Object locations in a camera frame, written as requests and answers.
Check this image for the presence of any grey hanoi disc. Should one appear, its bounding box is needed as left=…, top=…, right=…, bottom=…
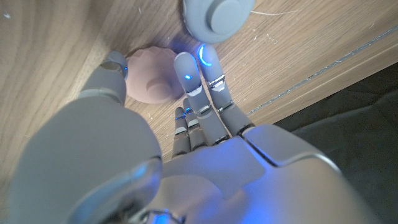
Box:
left=182, top=0, right=256, bottom=44

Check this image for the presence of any black backdrop curtain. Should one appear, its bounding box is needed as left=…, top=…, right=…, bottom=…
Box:
left=273, top=62, right=398, bottom=224

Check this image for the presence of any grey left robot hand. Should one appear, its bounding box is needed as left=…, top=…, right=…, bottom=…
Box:
left=7, top=43, right=377, bottom=224

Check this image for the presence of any dusty pink hanoi disc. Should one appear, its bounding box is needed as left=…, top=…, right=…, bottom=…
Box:
left=125, top=45, right=185, bottom=105

